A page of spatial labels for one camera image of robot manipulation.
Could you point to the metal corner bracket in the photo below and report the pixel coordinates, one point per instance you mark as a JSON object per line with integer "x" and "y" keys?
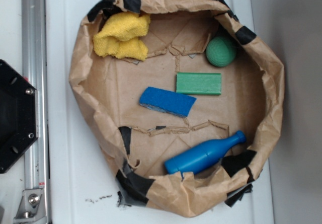
{"x": 32, "y": 206}

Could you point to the blue sponge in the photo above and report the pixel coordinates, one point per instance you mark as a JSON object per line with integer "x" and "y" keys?
{"x": 167, "y": 101}

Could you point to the green rectangular block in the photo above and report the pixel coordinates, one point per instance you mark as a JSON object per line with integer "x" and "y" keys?
{"x": 194, "y": 83}

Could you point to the yellow cloth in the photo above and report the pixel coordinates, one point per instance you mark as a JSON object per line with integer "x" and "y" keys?
{"x": 120, "y": 36}

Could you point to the brown paper bag bin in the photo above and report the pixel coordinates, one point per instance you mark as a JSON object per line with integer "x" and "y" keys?
{"x": 136, "y": 141}

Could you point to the green ball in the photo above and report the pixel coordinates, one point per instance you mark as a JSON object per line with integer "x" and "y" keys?
{"x": 221, "y": 51}

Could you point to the aluminium rail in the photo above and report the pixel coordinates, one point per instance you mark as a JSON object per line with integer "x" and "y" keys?
{"x": 35, "y": 70}

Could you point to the blue plastic bottle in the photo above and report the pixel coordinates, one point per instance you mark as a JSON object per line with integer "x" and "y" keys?
{"x": 203, "y": 155}

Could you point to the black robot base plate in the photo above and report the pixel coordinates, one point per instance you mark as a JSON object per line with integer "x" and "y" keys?
{"x": 18, "y": 116}

